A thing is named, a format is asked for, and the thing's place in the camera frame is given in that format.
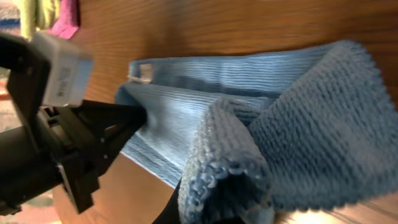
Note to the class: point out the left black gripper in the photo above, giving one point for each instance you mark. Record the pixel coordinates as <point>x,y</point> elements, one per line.
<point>56,145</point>

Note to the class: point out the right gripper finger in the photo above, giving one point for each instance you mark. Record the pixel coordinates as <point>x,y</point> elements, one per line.
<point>170,214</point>

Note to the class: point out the blue cloth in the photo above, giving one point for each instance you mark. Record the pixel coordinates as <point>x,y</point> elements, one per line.
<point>252,135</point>

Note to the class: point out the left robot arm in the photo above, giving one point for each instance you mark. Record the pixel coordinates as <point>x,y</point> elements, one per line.
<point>64,139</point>

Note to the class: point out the folded purple cloth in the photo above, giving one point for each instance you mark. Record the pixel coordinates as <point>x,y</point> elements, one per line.
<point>68,21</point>

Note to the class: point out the folded green cloth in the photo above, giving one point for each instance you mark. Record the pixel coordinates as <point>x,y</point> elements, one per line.
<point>37,15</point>

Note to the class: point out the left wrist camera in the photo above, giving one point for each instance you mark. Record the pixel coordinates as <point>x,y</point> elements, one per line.
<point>70,70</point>

